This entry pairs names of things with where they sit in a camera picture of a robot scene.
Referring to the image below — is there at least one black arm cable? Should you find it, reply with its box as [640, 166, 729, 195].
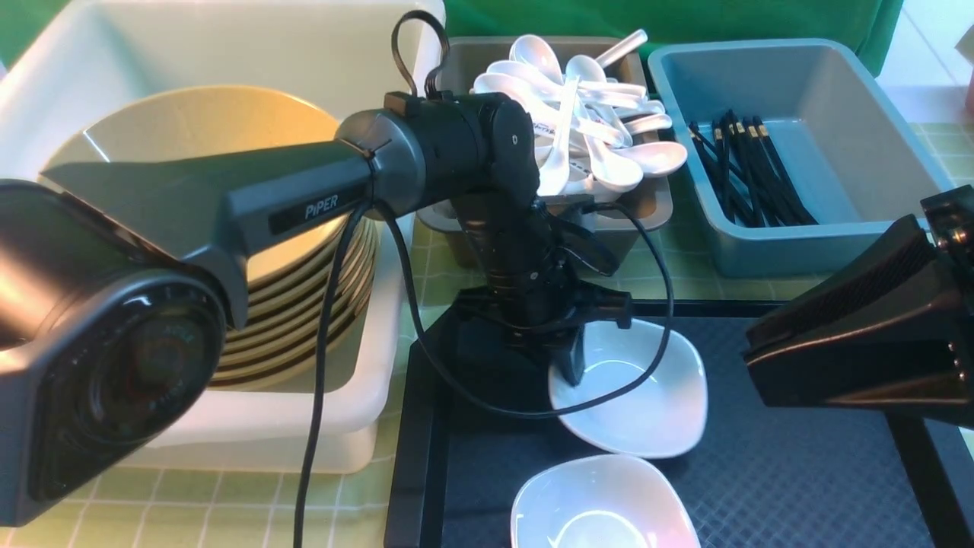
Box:
[293, 11, 676, 548]

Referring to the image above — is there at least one green backdrop cloth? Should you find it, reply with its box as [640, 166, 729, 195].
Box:
[2, 1, 903, 84]

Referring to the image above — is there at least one pile of white spoons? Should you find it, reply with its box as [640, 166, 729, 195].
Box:
[472, 30, 689, 202]

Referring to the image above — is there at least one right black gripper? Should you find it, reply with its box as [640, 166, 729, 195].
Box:
[744, 185, 973, 428]

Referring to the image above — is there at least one bundle of black chopsticks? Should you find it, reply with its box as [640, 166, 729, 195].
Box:
[688, 109, 819, 228]

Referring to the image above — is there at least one white square dish front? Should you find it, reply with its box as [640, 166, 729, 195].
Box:
[509, 454, 700, 547]

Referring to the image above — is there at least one large white plastic tub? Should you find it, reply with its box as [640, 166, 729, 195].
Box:
[1, 1, 445, 474]

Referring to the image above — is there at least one white soup spoon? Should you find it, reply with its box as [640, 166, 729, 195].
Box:
[538, 76, 580, 197]

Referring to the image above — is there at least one stack of tan bowls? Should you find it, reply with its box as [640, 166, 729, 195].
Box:
[46, 84, 347, 393]

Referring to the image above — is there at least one grey spoon bin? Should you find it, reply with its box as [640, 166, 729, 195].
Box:
[417, 36, 673, 269]

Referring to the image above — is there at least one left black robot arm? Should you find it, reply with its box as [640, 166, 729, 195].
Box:
[2, 91, 633, 527]

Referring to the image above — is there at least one white square dish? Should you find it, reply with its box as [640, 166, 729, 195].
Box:
[547, 320, 708, 459]
[509, 454, 700, 547]

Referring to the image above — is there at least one black serving tray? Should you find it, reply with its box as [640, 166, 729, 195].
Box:
[383, 301, 972, 547]

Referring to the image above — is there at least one blue chopstick bin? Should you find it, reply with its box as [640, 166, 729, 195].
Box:
[647, 39, 953, 278]

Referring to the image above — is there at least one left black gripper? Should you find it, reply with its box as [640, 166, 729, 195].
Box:
[453, 221, 634, 387]

